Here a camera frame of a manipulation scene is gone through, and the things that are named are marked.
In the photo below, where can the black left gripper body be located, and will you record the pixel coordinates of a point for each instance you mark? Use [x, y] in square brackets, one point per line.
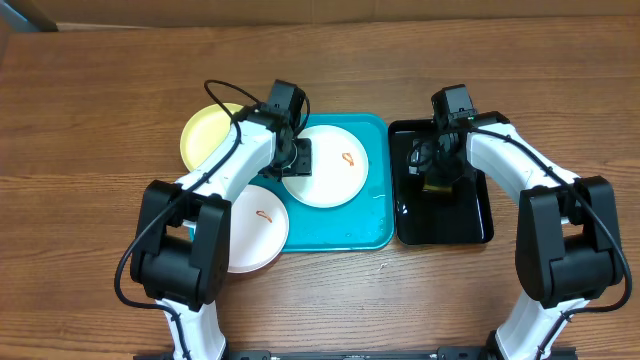
[298, 161]

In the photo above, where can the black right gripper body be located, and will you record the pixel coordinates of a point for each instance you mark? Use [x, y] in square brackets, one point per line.
[436, 162]

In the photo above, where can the green and yellow sponge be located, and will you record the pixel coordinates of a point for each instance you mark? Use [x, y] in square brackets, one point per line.
[437, 185]

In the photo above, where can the pinkish white round plate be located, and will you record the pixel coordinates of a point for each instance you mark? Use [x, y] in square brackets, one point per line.
[255, 242]

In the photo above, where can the yellow-green round plate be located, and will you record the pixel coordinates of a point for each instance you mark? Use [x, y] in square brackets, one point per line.
[202, 134]

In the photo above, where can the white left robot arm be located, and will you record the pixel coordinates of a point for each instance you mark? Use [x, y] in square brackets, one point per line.
[180, 253]

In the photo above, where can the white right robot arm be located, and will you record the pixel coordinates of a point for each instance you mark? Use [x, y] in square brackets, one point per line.
[568, 257]

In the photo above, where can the black rectangular tray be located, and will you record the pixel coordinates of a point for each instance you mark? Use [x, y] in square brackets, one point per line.
[425, 217]

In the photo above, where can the teal plastic tray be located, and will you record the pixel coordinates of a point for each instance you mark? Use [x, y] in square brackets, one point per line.
[363, 223]

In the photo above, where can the red sauce smear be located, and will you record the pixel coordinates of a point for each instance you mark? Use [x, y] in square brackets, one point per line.
[264, 215]

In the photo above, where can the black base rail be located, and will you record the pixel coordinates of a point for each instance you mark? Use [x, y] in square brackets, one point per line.
[443, 353]

